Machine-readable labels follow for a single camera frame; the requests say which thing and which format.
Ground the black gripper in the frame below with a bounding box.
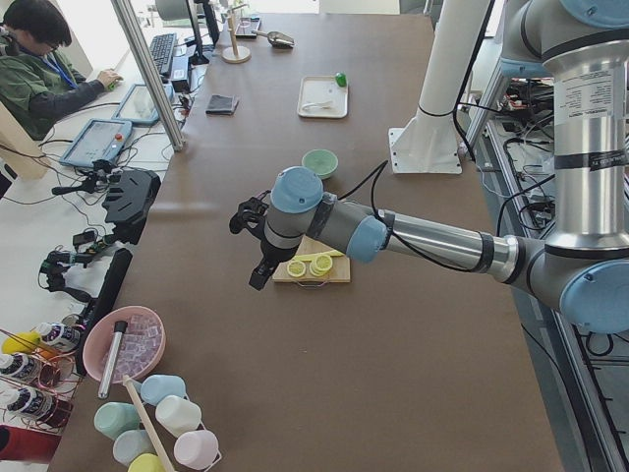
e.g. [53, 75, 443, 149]
[229, 192, 297, 291]

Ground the white ceramic spoon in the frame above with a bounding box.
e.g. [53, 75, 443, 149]
[301, 100, 334, 110]

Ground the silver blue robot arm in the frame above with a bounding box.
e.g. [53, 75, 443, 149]
[229, 1, 628, 334]

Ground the mint green bowl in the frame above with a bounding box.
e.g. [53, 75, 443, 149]
[302, 149, 338, 180]

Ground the pink bowl with ice cubes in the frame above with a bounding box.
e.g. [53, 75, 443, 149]
[83, 306, 166, 384]

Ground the metal tube in pink bowl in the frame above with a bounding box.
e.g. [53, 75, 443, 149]
[97, 321, 128, 400]

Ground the single lemon slice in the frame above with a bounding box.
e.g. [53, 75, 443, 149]
[286, 260, 307, 278]

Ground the yellow plastic knife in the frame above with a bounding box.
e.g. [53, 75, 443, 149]
[292, 250, 344, 263]

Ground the wooden cutting board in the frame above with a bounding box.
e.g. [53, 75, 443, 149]
[272, 237, 351, 285]

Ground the light blue cup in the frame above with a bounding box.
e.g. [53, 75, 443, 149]
[141, 374, 186, 406]

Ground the white cup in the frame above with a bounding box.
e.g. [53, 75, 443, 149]
[155, 395, 201, 438]

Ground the grey folded cloth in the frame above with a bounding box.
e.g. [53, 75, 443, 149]
[205, 94, 240, 115]

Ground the white rectangular tray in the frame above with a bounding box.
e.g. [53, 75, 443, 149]
[297, 76, 349, 119]

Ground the pink cup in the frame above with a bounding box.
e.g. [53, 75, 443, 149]
[174, 430, 220, 470]

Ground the upper blue teach pendant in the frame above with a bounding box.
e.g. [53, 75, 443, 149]
[112, 84, 159, 127]

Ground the blue teach pendant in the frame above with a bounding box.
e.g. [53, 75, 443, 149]
[112, 84, 159, 127]
[59, 119, 133, 168]

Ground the green lime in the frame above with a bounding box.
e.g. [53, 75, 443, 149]
[334, 72, 348, 88]

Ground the lower blue teach pendant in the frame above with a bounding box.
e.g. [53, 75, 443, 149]
[59, 119, 133, 168]

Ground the mint green cup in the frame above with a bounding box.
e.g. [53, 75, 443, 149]
[93, 402, 141, 441]

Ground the wooden cup tree stand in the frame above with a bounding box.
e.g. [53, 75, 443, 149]
[221, 7, 251, 64]

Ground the pale blue cup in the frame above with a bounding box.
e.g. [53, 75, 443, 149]
[112, 430, 154, 466]

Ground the yellow cup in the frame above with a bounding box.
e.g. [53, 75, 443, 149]
[127, 453, 165, 472]

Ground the metal scoop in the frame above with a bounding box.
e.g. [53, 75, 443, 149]
[253, 29, 295, 49]

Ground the black keyboard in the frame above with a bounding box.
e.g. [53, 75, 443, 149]
[149, 33, 177, 76]

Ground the yellow lemon fruit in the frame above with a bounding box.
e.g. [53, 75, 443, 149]
[1, 331, 41, 354]

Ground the seated person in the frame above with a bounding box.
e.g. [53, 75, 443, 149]
[1, 1, 122, 141]

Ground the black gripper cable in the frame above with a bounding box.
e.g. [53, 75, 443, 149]
[338, 159, 483, 272]

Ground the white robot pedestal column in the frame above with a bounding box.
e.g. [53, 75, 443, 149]
[389, 0, 493, 174]

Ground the aluminium frame post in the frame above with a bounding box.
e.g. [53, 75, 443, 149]
[110, 0, 185, 152]

